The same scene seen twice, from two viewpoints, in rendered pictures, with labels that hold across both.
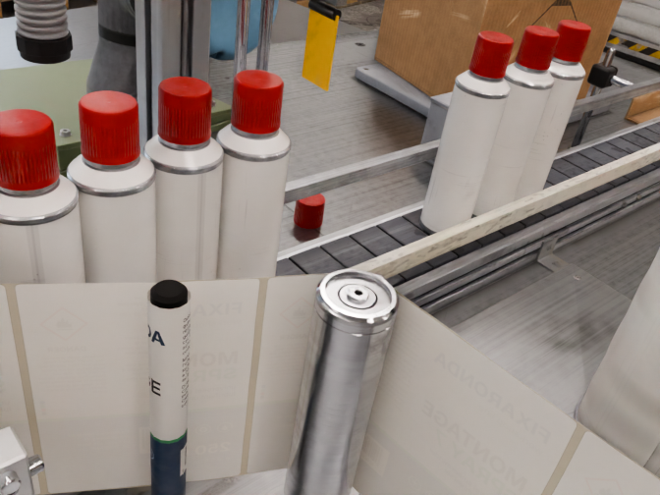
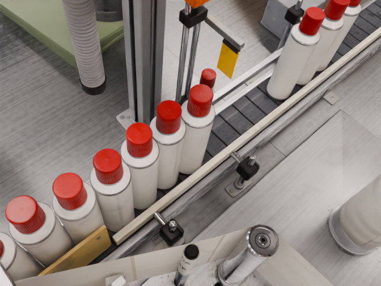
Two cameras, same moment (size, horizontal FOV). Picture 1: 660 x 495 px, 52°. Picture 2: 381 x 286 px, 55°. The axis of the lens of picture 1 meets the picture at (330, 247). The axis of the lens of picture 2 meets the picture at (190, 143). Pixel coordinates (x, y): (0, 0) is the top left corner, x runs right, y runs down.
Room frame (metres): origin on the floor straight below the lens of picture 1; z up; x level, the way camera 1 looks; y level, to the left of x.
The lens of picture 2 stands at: (0.12, 0.10, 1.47)
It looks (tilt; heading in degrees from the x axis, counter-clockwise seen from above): 59 degrees down; 354
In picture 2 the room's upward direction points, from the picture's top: 11 degrees clockwise
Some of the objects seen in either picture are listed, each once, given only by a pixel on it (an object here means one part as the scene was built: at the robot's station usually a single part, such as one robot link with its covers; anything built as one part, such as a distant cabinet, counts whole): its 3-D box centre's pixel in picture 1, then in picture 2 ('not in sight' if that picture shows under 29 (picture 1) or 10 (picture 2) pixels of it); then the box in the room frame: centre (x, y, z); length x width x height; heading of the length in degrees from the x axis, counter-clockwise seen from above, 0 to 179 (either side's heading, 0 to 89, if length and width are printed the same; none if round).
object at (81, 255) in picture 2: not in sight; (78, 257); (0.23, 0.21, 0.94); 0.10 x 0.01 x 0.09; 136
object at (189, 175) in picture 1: (183, 222); (165, 148); (0.39, 0.11, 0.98); 0.05 x 0.05 x 0.20
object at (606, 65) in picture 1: (604, 108); not in sight; (0.97, -0.36, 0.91); 0.07 x 0.03 x 0.16; 46
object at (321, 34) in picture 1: (319, 44); (227, 59); (0.48, 0.03, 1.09); 0.03 x 0.01 x 0.06; 46
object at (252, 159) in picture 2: not in sight; (246, 171); (0.41, -0.04, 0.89); 0.03 x 0.03 x 0.12; 46
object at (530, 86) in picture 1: (511, 128); (317, 42); (0.66, -0.16, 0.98); 0.05 x 0.05 x 0.20
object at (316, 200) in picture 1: (309, 208); (208, 78); (0.66, 0.03, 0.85); 0.03 x 0.03 x 0.03
